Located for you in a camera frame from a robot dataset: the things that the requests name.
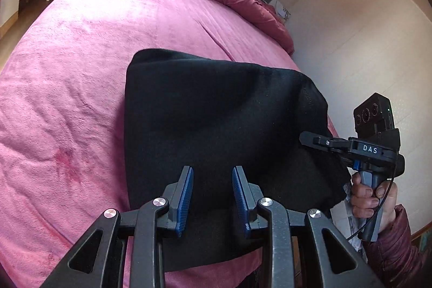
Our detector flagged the black pants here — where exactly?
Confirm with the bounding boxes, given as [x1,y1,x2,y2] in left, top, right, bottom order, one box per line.
[123,48,352,272]

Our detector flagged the pink blanket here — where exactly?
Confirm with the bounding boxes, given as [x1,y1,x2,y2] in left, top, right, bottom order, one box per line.
[0,0,340,288]

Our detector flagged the person's right forearm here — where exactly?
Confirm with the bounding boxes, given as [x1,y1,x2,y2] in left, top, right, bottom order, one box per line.
[363,204,427,288]

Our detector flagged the white printed cloth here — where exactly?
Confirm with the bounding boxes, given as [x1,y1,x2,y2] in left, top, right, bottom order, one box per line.
[331,183,365,262]

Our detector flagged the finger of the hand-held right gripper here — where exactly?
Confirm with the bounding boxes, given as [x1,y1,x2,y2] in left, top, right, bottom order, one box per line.
[299,131,352,157]

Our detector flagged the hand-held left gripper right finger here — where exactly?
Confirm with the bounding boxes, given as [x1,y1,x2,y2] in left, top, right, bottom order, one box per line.
[232,166,385,288]

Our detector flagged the black cable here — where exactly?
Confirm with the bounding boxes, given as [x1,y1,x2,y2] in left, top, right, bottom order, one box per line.
[346,153,399,239]

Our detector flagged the person's right hand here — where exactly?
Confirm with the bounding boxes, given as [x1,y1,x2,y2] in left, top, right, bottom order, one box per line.
[349,171,398,228]

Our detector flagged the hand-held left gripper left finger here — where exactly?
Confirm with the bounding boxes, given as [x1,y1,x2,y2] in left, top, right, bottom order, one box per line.
[40,166,194,288]

